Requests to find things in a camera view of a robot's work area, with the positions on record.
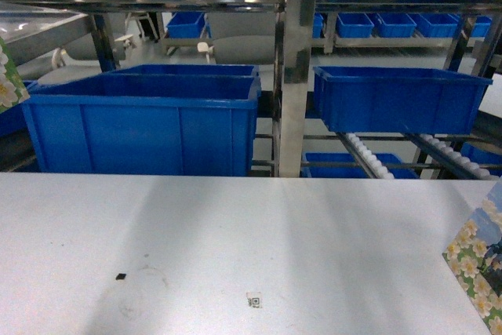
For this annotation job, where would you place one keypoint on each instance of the blue crate behind front crate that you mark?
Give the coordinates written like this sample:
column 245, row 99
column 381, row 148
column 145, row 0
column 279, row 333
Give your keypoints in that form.
column 189, row 69

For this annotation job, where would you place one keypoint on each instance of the blue crate right shelf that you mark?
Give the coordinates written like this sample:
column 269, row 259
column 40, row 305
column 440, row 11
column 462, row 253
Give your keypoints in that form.
column 397, row 99

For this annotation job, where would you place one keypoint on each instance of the large blue crate front left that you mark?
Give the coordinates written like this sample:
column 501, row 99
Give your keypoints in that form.
column 195, row 125

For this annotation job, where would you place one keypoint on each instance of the QR code sticker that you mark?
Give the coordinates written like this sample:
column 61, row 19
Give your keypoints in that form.
column 255, row 299

